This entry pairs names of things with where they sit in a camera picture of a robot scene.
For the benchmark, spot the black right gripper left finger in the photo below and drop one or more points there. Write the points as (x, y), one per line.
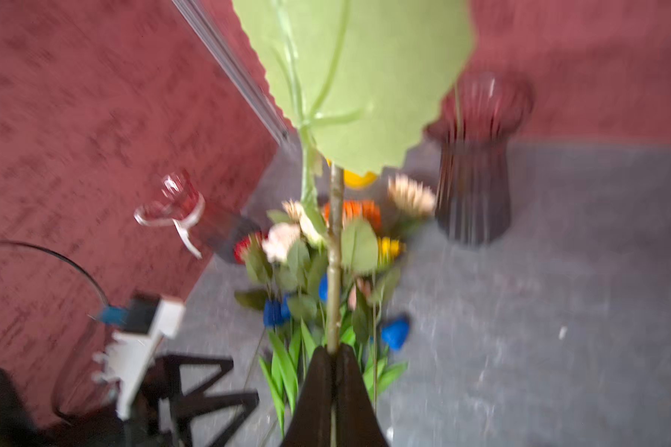
(311, 424)

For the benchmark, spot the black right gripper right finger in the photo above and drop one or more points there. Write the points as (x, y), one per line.
(355, 419)

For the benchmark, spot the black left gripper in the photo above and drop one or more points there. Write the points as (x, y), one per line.
(184, 378)

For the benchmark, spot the pale pink rose flower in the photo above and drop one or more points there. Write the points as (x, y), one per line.
(279, 240)

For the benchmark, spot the blue tulip pair left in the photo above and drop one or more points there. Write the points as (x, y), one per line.
(276, 312)

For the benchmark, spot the red gerbera flower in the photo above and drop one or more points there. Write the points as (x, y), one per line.
(243, 246)

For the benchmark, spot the red glass vase with ribbon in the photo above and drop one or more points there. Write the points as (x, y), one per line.
(200, 223)

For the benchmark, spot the cream gerbera flower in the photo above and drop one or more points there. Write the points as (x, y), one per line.
(411, 197)

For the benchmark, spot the yellow metal pen bucket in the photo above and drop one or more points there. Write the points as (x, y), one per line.
(358, 182)

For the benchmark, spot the dark ribbed glass vase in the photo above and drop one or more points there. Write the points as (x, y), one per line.
(478, 118)

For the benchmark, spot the aluminium corner profile left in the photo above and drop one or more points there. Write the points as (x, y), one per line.
(204, 27)

